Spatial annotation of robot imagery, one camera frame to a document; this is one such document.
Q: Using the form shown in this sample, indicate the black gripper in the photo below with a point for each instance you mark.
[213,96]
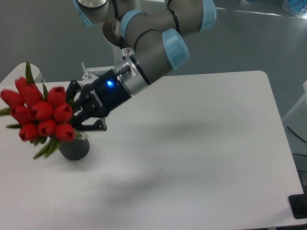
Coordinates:
[97,99]

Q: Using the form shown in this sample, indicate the red tulip bouquet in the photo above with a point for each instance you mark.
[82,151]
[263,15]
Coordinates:
[43,117]

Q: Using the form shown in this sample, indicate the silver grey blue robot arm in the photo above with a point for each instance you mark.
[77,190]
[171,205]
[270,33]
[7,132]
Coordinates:
[151,45]

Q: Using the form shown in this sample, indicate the black ribbed cylindrical vase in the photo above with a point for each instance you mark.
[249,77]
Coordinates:
[76,149]

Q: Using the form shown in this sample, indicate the white rounded side table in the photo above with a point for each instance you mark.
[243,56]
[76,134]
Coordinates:
[19,71]

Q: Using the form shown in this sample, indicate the blue plastic bag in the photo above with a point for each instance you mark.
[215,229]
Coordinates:
[296,8]

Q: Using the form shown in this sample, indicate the black device at table corner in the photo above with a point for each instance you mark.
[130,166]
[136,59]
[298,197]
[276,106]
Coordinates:
[298,204]

